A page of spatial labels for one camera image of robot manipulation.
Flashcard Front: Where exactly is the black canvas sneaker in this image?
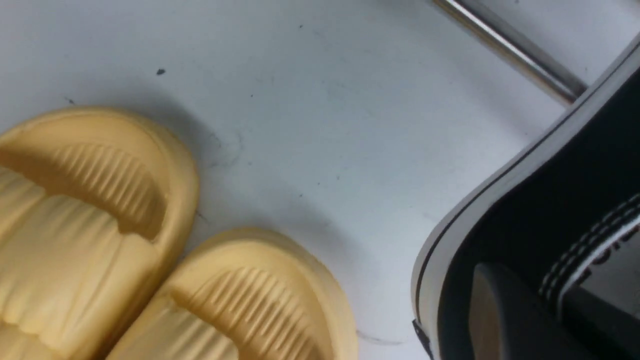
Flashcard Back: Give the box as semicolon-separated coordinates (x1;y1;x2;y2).
411;36;640;360

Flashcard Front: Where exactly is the right yellow slipper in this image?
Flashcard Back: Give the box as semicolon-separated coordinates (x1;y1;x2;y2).
107;228;359;360

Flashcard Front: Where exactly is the left yellow slipper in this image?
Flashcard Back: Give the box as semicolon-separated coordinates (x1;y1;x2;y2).
0;107;199;360

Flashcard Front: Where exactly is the yellow slipper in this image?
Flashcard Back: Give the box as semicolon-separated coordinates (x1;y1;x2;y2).
107;228;359;360
0;107;199;360

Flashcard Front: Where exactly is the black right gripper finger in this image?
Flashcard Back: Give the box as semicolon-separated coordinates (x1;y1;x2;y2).
468;262;640;360

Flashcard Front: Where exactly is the metal shoe rack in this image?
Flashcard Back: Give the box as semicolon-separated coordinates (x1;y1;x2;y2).
433;0;588;106

